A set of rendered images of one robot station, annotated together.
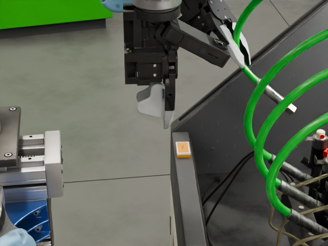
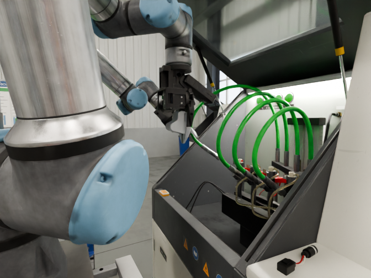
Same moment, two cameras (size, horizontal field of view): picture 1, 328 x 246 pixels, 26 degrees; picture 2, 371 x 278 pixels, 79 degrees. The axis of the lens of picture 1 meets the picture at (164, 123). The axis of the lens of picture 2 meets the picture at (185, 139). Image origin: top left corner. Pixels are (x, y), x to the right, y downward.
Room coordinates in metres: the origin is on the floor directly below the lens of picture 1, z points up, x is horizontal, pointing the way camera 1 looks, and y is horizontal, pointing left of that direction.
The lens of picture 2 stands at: (0.41, 0.23, 1.28)
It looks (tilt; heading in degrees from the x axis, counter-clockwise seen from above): 5 degrees down; 338
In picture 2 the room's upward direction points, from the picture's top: straight up
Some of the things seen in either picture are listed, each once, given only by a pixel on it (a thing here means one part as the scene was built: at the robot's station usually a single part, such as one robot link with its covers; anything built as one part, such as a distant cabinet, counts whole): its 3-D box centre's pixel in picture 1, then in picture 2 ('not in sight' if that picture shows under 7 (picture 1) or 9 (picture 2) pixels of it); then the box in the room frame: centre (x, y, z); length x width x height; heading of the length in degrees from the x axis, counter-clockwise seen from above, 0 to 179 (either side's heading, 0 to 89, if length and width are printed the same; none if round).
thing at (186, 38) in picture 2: not in sight; (178, 29); (1.00, 0.01, 1.53); 0.09 x 0.08 x 0.11; 142
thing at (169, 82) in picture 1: (168, 83); (187, 111); (0.99, -0.01, 1.31); 0.05 x 0.02 x 0.09; 3
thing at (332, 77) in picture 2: not in sight; (291, 85); (1.16, -0.56, 1.43); 0.54 x 0.03 x 0.02; 3
